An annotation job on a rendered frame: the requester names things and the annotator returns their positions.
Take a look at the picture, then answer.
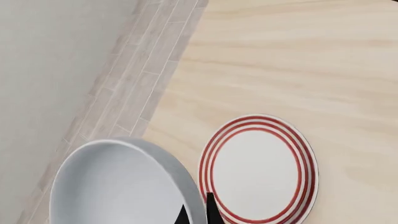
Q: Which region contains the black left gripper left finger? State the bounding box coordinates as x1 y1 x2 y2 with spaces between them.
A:
174 204 191 224

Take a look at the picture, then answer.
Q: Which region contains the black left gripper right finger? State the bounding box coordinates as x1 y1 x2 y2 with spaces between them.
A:
206 192 224 224

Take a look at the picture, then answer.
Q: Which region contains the white plate with red rings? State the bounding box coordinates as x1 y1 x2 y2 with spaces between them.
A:
198 113 319 224

